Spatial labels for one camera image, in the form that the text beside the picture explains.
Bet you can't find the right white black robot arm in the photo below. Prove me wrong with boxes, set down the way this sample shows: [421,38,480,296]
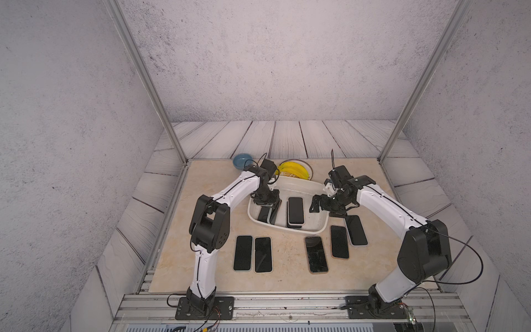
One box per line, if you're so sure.
[310,176,452,306]

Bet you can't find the black phone pink case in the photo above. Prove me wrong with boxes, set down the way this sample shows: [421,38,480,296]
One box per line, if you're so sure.
[305,237,329,274]

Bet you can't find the black phone light blue case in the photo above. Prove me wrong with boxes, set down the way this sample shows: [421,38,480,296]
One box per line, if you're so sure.
[233,235,253,271]

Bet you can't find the right metal frame post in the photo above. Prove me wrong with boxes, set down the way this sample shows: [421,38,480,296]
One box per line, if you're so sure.
[378,0,473,165]

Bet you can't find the metal frame post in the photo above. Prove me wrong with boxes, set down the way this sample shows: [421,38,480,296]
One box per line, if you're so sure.
[378,0,473,165]
[103,0,188,164]

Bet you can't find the left metal frame post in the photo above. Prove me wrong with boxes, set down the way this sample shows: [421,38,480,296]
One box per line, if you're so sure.
[103,0,188,164]

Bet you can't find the black phone cream case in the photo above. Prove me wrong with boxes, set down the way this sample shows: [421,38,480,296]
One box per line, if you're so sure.
[330,225,350,260]

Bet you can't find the black phone white case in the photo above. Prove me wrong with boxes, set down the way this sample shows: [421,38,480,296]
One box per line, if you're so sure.
[254,237,273,273]

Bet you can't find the plate with yellow bananas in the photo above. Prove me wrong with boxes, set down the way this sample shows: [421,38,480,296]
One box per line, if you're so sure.
[278,159,314,181]

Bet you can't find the black phone thin case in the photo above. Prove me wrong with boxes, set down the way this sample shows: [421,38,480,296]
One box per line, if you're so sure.
[287,196,304,215]

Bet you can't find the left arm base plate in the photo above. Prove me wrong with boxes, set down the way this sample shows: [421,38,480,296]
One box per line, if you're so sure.
[175,294,235,321]

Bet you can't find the black phone dark case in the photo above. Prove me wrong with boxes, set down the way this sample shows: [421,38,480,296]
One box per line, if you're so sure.
[257,200,282,225]

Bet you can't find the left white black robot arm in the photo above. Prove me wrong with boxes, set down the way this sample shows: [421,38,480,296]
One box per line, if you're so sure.
[186,159,282,313]

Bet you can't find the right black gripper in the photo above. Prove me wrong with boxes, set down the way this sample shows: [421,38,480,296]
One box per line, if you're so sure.
[308,192,352,218]

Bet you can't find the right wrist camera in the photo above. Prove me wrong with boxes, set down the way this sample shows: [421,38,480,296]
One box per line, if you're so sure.
[324,165,353,197]

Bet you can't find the black phone grey case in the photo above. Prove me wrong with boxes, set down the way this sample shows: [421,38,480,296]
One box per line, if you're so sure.
[345,215,369,246]

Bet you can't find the aluminium mounting rail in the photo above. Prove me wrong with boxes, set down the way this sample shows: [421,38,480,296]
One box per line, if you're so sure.
[113,289,475,331]

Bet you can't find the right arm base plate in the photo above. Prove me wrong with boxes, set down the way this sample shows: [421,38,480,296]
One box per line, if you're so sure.
[340,295,408,320]

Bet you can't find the blue ceramic bowl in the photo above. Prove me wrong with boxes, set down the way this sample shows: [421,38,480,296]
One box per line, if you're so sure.
[232,153,254,171]

